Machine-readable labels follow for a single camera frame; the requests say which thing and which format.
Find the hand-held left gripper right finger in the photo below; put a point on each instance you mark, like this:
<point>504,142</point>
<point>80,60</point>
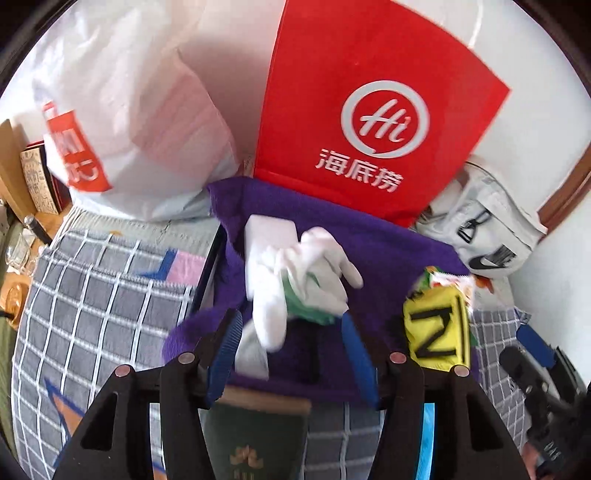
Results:
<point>362,364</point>

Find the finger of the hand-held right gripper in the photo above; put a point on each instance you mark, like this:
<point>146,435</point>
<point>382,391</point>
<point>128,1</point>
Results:
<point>535,344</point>
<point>519,369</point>

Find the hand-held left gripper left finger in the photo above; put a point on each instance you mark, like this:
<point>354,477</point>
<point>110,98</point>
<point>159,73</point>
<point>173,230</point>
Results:
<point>224,360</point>

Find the yellow zip pouch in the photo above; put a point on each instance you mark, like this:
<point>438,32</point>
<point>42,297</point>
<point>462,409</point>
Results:
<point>436,327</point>

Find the orange and white snack packet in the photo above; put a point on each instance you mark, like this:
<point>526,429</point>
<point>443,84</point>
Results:
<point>457,288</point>

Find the green snack packet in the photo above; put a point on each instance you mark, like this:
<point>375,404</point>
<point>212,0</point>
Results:
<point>425,284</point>

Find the grey shoulder bag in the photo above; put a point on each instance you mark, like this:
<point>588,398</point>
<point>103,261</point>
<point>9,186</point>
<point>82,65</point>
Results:
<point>489,226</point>

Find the dark green tin box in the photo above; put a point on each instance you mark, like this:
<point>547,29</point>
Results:
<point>251,438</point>

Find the small green tissue pack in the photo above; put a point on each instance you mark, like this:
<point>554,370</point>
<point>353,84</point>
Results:
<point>307,302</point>

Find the blue wet wipes pack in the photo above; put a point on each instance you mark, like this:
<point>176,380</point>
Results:
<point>427,438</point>

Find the purple towel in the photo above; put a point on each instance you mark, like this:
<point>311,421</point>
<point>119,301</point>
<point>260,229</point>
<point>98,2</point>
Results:
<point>392,249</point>

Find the white foam block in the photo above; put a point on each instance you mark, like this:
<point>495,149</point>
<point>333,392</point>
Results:
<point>268,235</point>

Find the grey checkered star blanket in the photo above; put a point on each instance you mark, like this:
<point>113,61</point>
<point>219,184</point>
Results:
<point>101,286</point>

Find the wooden bed headboard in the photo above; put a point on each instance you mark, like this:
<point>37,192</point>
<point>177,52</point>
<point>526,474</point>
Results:
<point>570,194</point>

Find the small black bottle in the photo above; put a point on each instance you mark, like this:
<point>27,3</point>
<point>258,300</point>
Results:
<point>38,229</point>

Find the glass cup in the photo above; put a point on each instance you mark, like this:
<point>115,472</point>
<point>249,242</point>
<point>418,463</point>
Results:
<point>21,256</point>

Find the illustrated book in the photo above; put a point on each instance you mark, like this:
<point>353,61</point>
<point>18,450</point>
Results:
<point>39,180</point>

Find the red paper bag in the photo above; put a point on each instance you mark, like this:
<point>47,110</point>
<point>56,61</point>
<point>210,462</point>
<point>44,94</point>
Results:
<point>369,106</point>

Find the white plastic shopping bag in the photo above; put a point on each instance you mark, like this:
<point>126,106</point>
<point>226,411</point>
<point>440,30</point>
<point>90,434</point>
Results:
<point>138,115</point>

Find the light wooden cabinet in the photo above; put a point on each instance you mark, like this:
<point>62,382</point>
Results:
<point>10,161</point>

